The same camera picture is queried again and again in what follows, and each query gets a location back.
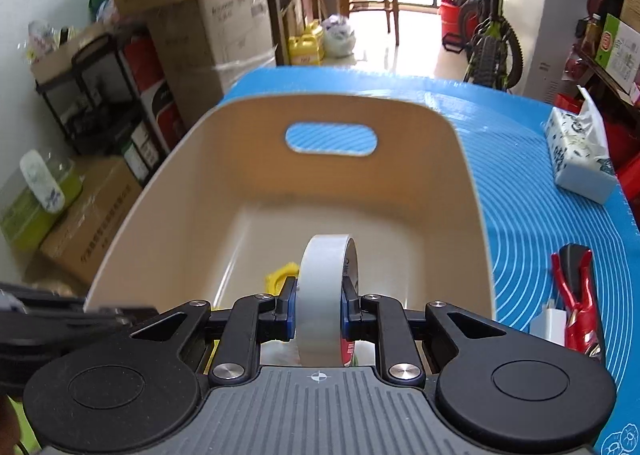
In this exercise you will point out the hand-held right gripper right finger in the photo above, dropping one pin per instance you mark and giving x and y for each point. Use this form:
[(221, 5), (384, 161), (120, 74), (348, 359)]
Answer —
[(348, 310)]

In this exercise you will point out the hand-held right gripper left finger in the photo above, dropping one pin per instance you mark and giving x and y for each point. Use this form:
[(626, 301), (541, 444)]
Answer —
[(289, 310)]

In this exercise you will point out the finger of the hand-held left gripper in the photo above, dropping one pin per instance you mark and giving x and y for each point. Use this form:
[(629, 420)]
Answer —
[(90, 315)]

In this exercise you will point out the white tape roll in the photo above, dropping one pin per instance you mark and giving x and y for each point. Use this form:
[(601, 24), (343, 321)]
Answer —
[(322, 295)]

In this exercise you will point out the white tube with label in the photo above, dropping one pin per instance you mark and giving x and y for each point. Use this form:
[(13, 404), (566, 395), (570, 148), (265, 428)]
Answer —
[(352, 352)]

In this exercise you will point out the beige plastic storage bin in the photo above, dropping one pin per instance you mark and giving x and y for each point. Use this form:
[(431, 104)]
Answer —
[(225, 185)]

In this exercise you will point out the brown printed cardboard box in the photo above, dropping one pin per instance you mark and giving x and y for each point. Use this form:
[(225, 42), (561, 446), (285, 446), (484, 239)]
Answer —
[(90, 230)]

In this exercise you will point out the green plastic food container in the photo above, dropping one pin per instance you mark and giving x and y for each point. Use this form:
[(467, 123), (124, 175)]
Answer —
[(25, 220)]

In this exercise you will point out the white charger with prongs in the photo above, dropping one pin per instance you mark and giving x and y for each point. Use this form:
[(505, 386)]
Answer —
[(547, 327)]

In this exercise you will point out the blue silicone baking mat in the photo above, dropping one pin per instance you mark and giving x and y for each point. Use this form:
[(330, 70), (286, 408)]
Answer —
[(525, 215)]

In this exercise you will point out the black metal rack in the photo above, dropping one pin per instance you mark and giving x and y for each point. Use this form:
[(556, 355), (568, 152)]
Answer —
[(95, 100)]

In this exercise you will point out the red and white carton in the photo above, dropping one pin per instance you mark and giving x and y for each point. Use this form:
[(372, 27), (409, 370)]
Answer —
[(155, 95)]

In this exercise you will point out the red toy figure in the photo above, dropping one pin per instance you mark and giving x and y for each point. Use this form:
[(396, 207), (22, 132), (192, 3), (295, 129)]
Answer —
[(580, 320)]

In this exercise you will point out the black oblong case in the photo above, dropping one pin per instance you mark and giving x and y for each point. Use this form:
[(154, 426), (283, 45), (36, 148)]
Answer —
[(575, 255)]

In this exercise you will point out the small cardboard box of clutter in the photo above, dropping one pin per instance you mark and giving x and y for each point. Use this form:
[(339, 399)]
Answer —
[(60, 55)]

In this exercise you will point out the yellow oil jug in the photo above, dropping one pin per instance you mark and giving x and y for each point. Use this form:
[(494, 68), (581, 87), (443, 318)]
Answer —
[(305, 47)]

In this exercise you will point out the white patterned tissue box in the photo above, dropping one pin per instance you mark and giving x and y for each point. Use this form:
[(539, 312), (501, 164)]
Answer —
[(575, 160)]

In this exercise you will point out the knotted white plastic bag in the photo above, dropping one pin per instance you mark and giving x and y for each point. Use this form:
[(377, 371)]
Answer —
[(340, 37)]

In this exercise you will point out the plastic-wrapped cardboard box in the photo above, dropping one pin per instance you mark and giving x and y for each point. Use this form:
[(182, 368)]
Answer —
[(235, 30)]

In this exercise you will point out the green and black bicycle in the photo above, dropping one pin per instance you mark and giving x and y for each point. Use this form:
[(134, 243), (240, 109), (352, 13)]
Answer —
[(492, 50)]

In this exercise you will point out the red paper bag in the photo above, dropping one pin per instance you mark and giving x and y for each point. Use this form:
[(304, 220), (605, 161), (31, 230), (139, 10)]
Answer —
[(630, 185)]

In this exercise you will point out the red plastic bucket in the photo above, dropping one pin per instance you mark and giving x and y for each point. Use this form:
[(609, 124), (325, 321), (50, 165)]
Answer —
[(452, 15)]

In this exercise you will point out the dark wooden side table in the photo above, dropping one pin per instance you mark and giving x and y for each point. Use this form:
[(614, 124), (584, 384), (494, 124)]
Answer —
[(605, 77)]

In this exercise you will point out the dark sauce bottle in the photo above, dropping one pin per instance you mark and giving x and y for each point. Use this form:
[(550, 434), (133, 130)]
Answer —
[(592, 32)]

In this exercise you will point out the green and white carton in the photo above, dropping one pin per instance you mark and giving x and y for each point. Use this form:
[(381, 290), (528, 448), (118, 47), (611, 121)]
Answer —
[(620, 52)]

